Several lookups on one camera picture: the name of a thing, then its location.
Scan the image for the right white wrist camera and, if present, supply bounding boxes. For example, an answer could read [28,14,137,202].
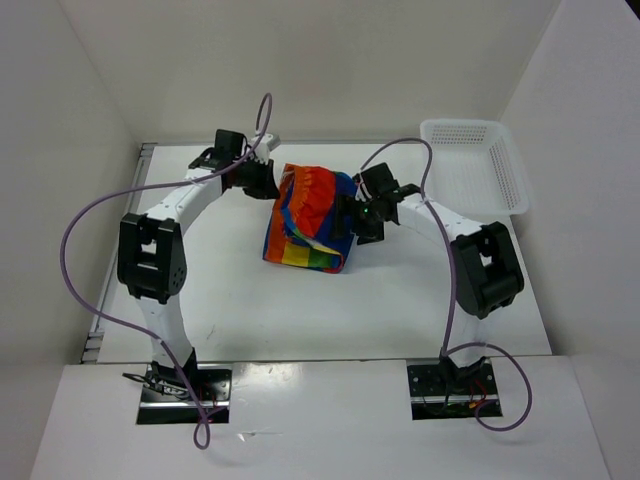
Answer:
[352,174,372,202]

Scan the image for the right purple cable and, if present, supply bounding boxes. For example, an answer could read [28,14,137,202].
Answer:
[359,137,534,432]

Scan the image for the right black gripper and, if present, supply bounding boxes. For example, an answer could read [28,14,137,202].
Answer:
[327,193,386,245]

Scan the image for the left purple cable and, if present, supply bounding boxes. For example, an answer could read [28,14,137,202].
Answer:
[59,92,274,449]

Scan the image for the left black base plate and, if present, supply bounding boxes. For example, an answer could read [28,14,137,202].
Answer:
[125,366,232,425]

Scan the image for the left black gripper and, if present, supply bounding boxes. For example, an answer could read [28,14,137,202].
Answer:
[232,155,280,200]

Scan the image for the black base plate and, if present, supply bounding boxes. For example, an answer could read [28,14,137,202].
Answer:
[407,363,502,421]
[125,366,232,425]

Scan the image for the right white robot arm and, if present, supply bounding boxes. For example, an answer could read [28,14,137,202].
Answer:
[332,163,524,393]

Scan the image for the white perforated plastic basket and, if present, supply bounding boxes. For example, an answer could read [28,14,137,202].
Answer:
[420,119,530,216]

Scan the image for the rainbow striped shorts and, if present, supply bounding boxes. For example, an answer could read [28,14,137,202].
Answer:
[262,163,357,274]

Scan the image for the purple cable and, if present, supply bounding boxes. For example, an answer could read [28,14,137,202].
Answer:
[59,92,274,449]
[359,137,534,432]

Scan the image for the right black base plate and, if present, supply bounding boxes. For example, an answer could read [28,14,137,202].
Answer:
[407,363,502,421]

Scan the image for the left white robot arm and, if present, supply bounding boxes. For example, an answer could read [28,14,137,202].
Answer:
[117,129,280,400]

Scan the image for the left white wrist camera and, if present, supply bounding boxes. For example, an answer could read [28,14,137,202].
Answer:
[249,133,281,164]

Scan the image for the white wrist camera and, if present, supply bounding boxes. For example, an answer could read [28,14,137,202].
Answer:
[352,174,372,202]
[249,133,281,164]

